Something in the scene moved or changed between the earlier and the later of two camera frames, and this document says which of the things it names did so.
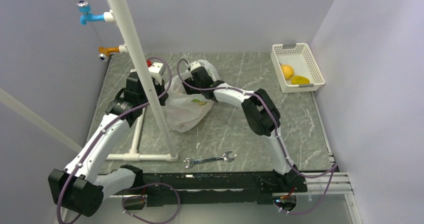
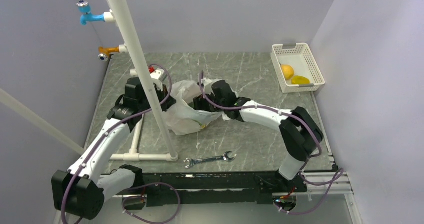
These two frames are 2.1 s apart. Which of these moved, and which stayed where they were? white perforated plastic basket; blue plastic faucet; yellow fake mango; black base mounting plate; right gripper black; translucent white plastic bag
Moved: translucent white plastic bag; right gripper black
Stayed: white perforated plastic basket; black base mounting plate; yellow fake mango; blue plastic faucet
